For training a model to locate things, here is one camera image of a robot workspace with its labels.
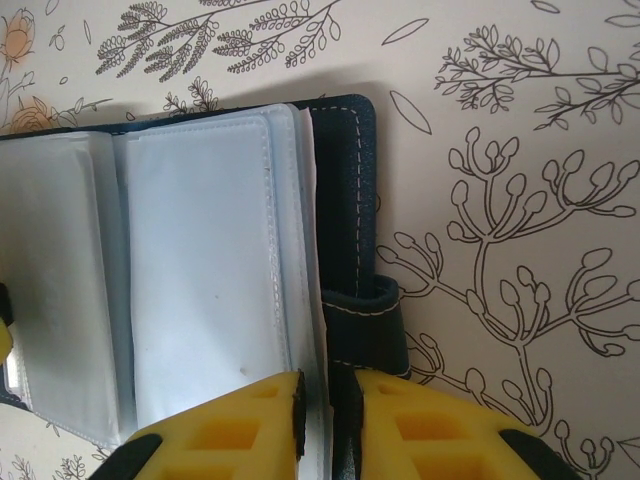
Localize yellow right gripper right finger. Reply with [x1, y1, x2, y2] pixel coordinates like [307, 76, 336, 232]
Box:
[347, 369, 569, 480]

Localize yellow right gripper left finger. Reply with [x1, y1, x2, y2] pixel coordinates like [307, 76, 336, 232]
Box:
[95, 368, 309, 480]

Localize dark blue card holder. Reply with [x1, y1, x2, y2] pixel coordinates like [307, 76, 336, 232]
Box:
[0, 92, 414, 480]

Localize white paper insert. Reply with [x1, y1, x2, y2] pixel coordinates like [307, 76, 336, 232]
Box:
[298, 105, 335, 480]

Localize floral print tablecloth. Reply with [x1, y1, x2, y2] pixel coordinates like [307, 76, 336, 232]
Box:
[0, 0, 640, 480]

